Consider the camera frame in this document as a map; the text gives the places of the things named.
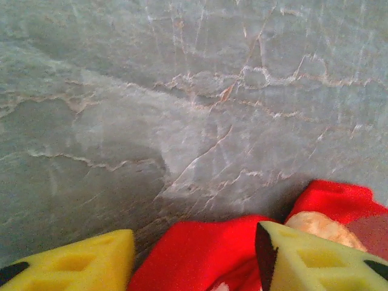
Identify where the red t-shirt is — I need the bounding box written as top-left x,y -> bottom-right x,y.
127,179 -> 388,291

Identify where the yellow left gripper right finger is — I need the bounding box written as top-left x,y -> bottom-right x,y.
256,221 -> 388,291

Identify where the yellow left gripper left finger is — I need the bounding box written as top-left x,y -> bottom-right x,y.
0,229 -> 135,291

